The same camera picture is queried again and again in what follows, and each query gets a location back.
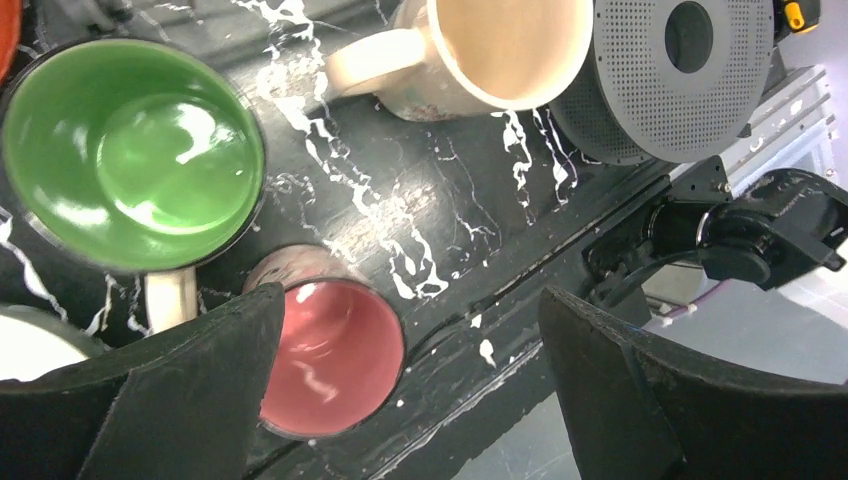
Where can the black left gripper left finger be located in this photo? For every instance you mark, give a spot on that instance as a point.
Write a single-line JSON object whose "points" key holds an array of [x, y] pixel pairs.
{"points": [[180, 404]]}

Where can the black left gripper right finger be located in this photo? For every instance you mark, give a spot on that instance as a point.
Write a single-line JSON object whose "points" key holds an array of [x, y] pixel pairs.
{"points": [[639, 406]]}

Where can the white floral bowl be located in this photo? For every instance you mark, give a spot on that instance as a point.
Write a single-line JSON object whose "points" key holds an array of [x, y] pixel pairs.
{"points": [[34, 343]]}

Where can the cream seahorse mug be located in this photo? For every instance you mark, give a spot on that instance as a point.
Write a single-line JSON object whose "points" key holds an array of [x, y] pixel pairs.
{"points": [[441, 60]]}

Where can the red plate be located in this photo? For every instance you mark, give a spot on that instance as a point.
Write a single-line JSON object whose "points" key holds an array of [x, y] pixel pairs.
{"points": [[11, 12]]}

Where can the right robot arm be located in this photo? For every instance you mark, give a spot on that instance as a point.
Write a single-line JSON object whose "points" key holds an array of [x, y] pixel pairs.
{"points": [[788, 223]]}

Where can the pink interior mug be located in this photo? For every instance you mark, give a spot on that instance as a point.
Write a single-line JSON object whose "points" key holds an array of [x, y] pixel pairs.
{"points": [[342, 349]]}

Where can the green interior mug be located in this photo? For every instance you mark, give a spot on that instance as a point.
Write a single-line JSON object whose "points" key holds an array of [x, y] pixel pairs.
{"points": [[137, 158]]}

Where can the grey perforated filament spool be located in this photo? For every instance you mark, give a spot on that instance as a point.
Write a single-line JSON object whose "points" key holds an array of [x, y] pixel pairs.
{"points": [[675, 81]]}

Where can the aluminium frame rail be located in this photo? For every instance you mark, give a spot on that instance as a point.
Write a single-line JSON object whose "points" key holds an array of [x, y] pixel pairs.
{"points": [[793, 127]]}

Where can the yellow handled screwdriver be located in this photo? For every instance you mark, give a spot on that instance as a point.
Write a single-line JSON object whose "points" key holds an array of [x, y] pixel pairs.
{"points": [[796, 16]]}

